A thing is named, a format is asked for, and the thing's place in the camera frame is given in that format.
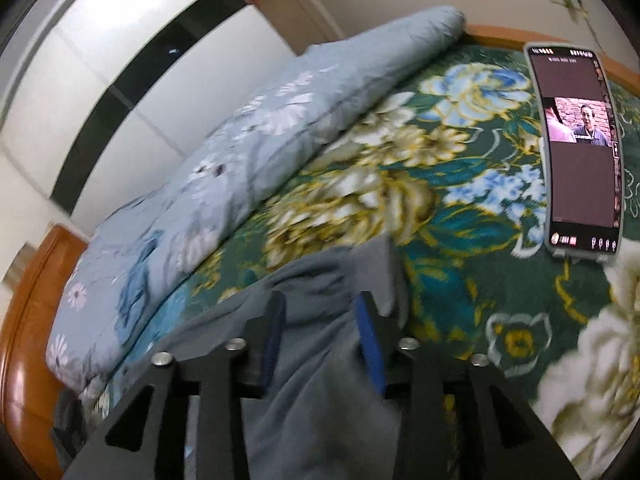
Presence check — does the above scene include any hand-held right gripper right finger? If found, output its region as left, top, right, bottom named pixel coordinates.
left=352, top=291, right=583, bottom=480

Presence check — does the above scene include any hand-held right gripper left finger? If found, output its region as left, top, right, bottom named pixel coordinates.
left=62, top=291, right=287, bottom=480

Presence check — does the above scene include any smartphone with lit screen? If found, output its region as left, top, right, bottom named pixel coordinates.
left=523, top=42, right=626, bottom=261

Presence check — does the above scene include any white wardrobe with black stripe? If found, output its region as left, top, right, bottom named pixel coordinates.
left=0, top=0, right=346, bottom=221

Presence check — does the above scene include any green floral wall sticker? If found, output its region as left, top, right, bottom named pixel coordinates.
left=547, top=0, right=601, bottom=36

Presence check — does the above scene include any green floral blanket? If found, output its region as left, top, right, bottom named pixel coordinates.
left=82, top=42, right=640, bottom=480

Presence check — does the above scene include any wooden bed rail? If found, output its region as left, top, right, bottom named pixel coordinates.
left=462, top=24, right=640, bottom=88

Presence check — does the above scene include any dark cloth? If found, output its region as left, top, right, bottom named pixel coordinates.
left=52, top=390, right=101, bottom=461

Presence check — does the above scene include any blue-grey floral quilt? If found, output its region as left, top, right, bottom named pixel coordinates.
left=46, top=6, right=467, bottom=401

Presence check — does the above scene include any grey fleece garment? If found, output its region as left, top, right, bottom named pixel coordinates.
left=107, top=234, right=453, bottom=480

